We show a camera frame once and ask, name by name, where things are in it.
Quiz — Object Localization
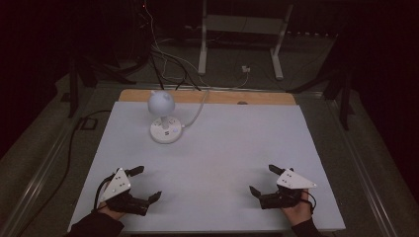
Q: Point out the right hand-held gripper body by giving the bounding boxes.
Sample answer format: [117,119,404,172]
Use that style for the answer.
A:
[259,168,318,210]

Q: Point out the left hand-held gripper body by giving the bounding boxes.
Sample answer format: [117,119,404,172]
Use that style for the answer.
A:
[98,167,152,217]

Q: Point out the person's left hand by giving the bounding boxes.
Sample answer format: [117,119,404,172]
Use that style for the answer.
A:
[97,201,128,221]

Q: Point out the person's right hand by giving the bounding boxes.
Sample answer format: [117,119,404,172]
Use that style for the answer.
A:
[281,189,314,228]

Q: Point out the white table mat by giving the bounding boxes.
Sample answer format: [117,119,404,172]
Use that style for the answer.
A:
[67,100,346,233]

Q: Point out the white round desk lamp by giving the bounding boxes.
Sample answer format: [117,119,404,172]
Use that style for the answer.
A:
[146,90,184,145]

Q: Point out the black stand legs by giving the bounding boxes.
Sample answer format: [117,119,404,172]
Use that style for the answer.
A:
[66,52,137,119]
[286,62,357,131]

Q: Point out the white metal stand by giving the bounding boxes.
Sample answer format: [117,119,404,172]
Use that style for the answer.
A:
[197,0,294,81]

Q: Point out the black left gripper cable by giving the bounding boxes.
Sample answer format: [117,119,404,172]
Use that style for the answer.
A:
[93,173,117,211]

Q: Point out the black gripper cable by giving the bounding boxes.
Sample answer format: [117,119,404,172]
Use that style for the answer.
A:
[93,173,117,211]
[305,191,317,212]

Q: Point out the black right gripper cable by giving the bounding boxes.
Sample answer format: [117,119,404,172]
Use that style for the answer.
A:
[305,191,317,212]

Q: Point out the black floor cable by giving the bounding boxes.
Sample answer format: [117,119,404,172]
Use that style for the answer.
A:
[14,109,113,237]

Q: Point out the metal floor rail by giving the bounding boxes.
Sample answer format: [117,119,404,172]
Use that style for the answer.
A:
[0,108,87,237]
[324,98,399,237]

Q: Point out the white lamp cable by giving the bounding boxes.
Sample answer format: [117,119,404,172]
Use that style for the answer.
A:
[180,89,210,129]

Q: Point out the white plug with cable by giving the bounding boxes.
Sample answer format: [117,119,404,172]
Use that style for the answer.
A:
[210,64,252,90]

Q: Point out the bundle of black cables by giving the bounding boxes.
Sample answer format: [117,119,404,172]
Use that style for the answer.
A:
[144,45,203,92]

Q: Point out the thin white cable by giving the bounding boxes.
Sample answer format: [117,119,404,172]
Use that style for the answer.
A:
[141,0,186,82]

